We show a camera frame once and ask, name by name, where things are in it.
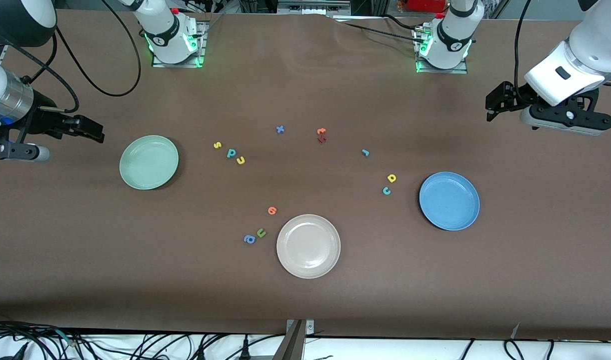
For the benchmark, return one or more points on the teal letter p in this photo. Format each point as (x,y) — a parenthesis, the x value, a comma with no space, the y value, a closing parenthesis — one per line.
(231,153)

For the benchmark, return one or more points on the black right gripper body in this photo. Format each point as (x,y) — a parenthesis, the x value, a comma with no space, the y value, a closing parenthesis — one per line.
(39,122)

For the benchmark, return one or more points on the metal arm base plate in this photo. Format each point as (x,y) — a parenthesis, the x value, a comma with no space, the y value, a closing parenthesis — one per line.
(201,45)
(450,71)

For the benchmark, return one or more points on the blue plate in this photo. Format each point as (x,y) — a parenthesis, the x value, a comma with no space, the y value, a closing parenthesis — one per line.
(449,201)

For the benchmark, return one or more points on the beige plate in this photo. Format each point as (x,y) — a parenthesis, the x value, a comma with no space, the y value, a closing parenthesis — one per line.
(308,246)

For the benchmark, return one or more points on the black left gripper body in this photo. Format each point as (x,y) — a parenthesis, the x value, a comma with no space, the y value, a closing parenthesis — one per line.
(516,96)

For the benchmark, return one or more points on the blue letter a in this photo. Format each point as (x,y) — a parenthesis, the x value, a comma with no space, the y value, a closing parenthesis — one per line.
(249,239)

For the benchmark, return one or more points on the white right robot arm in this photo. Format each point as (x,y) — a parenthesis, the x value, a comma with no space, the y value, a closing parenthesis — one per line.
(165,35)

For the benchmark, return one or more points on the red box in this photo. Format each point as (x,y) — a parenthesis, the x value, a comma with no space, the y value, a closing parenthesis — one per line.
(425,5)

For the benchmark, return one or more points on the green letter u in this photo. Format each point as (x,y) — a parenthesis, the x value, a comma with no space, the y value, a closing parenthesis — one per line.
(261,233)

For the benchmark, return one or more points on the orange letter e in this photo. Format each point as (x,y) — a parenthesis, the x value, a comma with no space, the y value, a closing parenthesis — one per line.
(272,210)

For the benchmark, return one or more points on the white paper scrap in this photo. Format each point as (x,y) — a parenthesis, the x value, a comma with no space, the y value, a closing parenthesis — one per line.
(515,330)

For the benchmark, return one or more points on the grey metal box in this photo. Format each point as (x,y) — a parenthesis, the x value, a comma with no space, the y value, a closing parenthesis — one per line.
(313,6)

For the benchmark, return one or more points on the green plate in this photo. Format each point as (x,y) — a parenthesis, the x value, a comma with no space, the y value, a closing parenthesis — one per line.
(149,162)

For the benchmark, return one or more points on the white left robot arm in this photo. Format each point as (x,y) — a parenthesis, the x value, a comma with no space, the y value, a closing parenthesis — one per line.
(545,80)

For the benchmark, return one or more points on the metal table bracket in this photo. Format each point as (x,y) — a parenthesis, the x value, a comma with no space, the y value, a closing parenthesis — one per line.
(295,340)

